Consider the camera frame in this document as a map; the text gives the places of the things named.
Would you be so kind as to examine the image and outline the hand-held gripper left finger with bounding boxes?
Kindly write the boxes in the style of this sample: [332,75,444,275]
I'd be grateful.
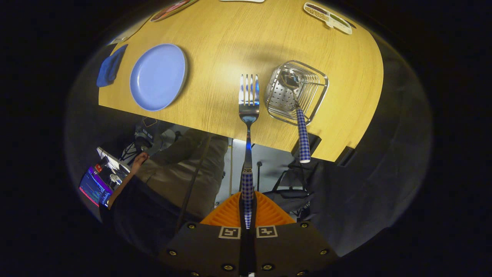
[158,191,249,277]

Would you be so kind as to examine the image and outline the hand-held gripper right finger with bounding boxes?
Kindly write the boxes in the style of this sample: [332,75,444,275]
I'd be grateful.
[248,191,341,277]

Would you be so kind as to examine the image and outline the spoon with blue checked handle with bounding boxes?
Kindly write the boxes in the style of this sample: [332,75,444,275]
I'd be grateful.
[278,68,311,164]

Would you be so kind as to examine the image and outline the fork with blue checked handle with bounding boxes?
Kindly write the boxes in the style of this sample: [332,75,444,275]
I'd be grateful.
[238,74,260,230]

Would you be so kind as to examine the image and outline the person's khaki trousers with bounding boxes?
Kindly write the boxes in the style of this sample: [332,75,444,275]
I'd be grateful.
[135,129,229,220]

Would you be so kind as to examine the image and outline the black table leg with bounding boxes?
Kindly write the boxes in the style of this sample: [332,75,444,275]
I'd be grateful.
[335,145,357,167]
[291,133,322,158]

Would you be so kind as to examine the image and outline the open laptop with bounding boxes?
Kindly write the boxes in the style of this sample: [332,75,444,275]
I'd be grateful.
[79,146,131,208]

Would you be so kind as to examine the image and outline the blue round plate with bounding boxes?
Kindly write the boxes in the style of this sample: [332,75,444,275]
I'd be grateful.
[130,43,188,112]

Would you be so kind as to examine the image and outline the blue folded cloth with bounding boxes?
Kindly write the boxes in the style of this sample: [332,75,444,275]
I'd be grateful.
[96,44,129,88]

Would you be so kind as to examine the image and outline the white divided dish with grains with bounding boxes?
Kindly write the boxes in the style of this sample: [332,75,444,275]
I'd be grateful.
[303,2,353,35]

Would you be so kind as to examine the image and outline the oval plate of food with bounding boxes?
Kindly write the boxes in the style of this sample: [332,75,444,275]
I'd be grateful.
[150,0,199,22]

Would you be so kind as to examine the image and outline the black metal frame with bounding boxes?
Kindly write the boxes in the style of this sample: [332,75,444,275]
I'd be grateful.
[256,160,314,220]

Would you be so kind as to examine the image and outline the metal wire cutlery basket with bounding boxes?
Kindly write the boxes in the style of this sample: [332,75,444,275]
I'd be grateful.
[264,60,329,126]

